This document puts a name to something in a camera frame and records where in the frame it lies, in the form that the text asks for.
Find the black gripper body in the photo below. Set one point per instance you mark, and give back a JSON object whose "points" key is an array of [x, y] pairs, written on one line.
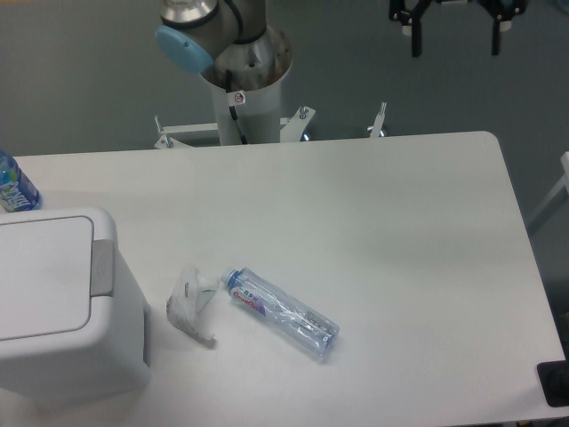
{"points": [[462, 3]]}

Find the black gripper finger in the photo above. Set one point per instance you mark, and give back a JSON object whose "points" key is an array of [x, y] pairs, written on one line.
{"points": [[502, 13], [411, 20]]}

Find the white plastic trash can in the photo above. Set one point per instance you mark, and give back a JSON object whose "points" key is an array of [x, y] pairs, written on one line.
{"points": [[73, 316]]}

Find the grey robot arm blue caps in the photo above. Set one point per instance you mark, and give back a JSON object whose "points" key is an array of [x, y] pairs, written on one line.
{"points": [[231, 44]]}

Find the empty clear plastic water bottle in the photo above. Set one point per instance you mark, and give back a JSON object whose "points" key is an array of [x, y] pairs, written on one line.
{"points": [[303, 324]]}

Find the crumpled clear plastic wrapper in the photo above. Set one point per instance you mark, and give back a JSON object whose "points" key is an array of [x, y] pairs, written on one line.
{"points": [[190, 295]]}

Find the black clamp at table corner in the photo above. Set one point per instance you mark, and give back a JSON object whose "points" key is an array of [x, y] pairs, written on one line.
{"points": [[553, 376]]}

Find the blue label water bottle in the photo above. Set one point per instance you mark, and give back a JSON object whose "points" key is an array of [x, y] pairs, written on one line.
{"points": [[18, 193]]}

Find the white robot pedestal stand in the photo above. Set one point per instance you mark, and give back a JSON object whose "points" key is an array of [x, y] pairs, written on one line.
{"points": [[249, 111]]}

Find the white frame at right edge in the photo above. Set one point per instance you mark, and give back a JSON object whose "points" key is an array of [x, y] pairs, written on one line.
{"points": [[552, 201]]}

